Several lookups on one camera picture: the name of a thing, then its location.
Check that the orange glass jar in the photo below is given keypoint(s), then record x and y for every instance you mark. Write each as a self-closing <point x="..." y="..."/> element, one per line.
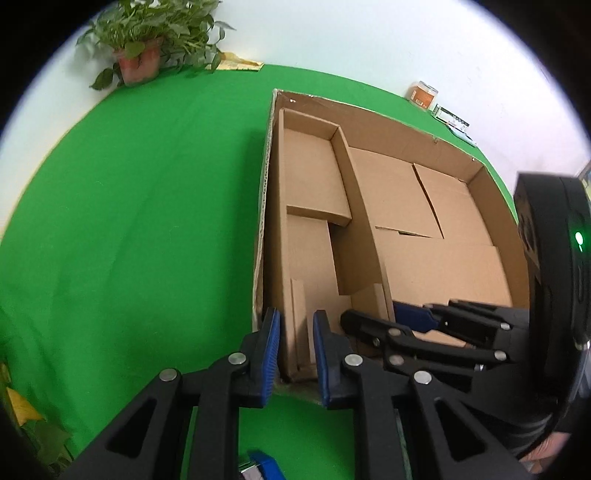
<point x="421" y="95"/>

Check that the yellow paper packet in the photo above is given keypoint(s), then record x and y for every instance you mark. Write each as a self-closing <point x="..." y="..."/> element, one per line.
<point x="232" y="62"/>

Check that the cardboard tray box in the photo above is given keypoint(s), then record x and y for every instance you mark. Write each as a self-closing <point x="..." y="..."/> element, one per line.
<point x="358" y="210"/>

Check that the teal flat booklet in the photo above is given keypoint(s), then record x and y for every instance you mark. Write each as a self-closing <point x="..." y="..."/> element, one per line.
<point x="462" y="135"/>

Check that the blue stapler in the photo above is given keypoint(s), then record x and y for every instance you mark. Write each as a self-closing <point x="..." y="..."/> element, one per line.
<point x="256" y="465"/>

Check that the white flat box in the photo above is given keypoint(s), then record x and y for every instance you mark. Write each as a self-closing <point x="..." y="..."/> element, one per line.
<point x="450" y="119"/>

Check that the person's right hand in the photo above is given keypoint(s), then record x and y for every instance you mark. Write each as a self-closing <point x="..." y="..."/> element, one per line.
<point x="545" y="453"/>

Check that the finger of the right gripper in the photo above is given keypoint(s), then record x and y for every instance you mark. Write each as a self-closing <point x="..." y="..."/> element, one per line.
<point x="394" y="338"/>
<point x="468" y="321"/>

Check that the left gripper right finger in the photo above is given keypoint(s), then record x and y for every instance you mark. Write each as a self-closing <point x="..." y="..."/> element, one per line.
<point x="406" y="426"/>

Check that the potted green plant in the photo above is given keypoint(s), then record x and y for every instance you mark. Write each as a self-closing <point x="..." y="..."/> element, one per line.
<point x="145" y="37"/>

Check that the near leafy plant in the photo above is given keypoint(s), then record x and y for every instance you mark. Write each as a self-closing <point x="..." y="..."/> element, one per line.
<point x="45" y="441"/>

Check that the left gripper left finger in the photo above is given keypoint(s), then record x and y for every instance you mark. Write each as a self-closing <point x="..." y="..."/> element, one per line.
<point x="187" y="423"/>

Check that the green tablecloth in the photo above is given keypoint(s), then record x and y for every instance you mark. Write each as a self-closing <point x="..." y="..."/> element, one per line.
<point x="132" y="249"/>

